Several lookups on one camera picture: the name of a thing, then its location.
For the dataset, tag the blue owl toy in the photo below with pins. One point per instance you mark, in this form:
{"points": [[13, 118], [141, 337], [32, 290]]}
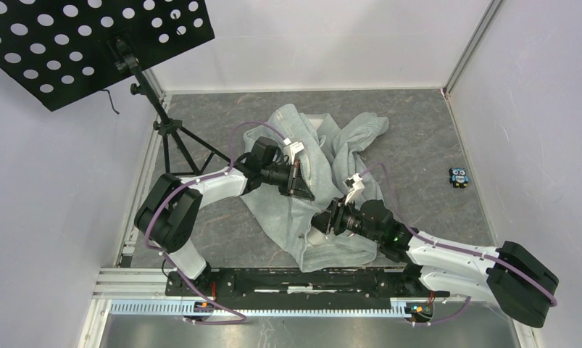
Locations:
{"points": [[458, 177]]}

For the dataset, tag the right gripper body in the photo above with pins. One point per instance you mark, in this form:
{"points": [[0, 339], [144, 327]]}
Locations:
{"points": [[343, 212]]}

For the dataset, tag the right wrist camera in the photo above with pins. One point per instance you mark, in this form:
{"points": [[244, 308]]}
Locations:
{"points": [[355, 188]]}

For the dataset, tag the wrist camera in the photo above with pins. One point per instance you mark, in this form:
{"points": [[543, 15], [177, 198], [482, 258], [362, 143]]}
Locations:
{"points": [[291, 150], [355, 188]]}

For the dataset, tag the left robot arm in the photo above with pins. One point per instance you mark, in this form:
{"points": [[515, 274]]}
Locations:
{"points": [[168, 214]]}

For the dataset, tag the black perforated music stand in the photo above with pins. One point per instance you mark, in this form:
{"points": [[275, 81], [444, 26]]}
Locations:
{"points": [[64, 51]]}

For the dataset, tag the aluminium toothed rail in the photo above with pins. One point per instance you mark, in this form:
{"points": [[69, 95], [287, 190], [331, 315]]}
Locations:
{"points": [[200, 308]]}

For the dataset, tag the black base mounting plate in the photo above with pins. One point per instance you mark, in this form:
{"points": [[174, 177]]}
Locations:
{"points": [[367, 288]]}

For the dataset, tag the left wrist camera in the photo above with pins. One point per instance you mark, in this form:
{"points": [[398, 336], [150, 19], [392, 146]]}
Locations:
{"points": [[291, 150]]}

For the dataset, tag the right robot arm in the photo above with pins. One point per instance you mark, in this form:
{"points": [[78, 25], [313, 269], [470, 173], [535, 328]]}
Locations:
{"points": [[508, 276]]}

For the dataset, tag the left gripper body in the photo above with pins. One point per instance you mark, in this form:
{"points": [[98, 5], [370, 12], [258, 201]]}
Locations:
{"points": [[293, 172]]}

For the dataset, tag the grey zip-up jacket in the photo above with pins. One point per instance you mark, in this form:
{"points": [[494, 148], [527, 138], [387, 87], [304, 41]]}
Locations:
{"points": [[330, 155]]}

